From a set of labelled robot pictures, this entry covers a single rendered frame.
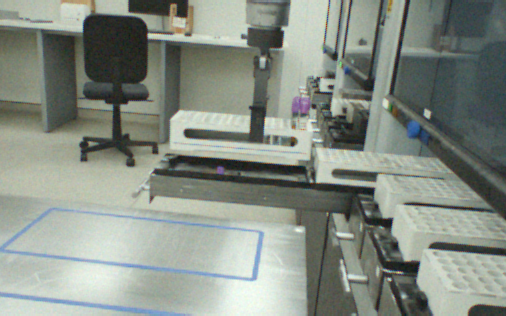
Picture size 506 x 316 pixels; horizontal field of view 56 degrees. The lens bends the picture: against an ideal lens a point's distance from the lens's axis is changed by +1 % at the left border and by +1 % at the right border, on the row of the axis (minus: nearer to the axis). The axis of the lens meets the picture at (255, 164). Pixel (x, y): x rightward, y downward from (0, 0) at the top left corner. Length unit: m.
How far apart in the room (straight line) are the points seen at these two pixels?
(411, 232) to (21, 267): 0.53
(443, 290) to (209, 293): 0.27
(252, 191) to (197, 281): 0.41
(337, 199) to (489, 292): 0.46
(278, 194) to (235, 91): 3.61
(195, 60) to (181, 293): 4.06
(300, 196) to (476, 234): 0.37
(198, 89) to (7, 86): 1.88
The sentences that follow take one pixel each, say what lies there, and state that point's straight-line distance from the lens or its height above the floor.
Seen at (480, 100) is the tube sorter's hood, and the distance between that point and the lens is 0.66.
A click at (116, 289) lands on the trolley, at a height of 0.82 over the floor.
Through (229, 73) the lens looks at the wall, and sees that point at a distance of 4.54.
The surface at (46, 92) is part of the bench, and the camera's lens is 4.36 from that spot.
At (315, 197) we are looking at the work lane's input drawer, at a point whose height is 0.79.
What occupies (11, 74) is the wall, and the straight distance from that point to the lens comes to 5.22.
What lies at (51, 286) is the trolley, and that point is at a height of 0.82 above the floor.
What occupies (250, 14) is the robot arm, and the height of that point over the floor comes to 1.14.
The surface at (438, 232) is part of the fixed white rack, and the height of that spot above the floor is 0.86.
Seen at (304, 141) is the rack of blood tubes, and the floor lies 0.90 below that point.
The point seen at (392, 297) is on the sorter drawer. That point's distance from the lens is 0.67.
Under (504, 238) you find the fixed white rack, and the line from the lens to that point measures 0.78.
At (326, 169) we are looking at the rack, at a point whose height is 0.85.
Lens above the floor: 1.15
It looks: 18 degrees down
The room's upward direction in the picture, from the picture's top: 5 degrees clockwise
